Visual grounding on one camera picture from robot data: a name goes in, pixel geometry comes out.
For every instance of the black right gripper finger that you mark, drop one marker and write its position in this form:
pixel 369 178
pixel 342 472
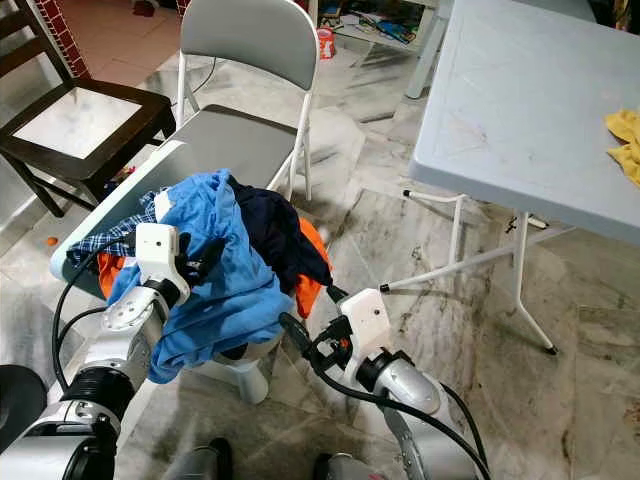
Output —
pixel 300 335
pixel 337 295

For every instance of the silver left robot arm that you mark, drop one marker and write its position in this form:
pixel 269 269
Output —
pixel 120 340

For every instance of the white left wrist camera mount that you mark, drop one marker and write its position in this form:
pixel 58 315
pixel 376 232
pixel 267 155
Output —
pixel 157 255

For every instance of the blue plaid cloth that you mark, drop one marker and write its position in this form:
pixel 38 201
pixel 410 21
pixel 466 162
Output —
pixel 105 243

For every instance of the red brick pillar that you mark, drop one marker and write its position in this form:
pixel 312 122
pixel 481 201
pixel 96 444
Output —
pixel 65 35

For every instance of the dark left robot foot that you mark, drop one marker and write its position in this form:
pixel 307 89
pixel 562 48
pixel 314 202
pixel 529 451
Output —
pixel 200 462

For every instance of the white laundry basket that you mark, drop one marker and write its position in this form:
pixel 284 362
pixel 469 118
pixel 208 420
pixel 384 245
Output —
pixel 115 200

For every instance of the small orange ball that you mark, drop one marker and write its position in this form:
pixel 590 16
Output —
pixel 52 240

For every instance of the black round stand base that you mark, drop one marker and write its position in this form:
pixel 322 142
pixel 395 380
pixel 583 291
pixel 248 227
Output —
pixel 20 405

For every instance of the small red box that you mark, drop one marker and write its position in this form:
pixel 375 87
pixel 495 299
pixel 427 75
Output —
pixel 326 44

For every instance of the low white cluttered shelf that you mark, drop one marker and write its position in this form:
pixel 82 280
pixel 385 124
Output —
pixel 375 25

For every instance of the dark wooden chair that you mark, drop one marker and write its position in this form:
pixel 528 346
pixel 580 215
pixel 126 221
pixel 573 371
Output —
pixel 150 112

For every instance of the dark navy cloth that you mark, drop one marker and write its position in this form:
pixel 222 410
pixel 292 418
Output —
pixel 280 235

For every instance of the yellow printed shirt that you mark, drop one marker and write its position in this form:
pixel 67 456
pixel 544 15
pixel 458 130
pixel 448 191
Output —
pixel 628 150

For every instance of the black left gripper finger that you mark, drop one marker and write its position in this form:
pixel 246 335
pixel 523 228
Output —
pixel 216 252

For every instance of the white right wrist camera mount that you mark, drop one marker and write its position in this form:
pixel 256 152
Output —
pixel 365 320

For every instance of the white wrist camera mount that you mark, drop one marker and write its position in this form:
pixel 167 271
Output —
pixel 157 255
pixel 365 320

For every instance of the white folding chair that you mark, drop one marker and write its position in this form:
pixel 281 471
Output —
pixel 245 40

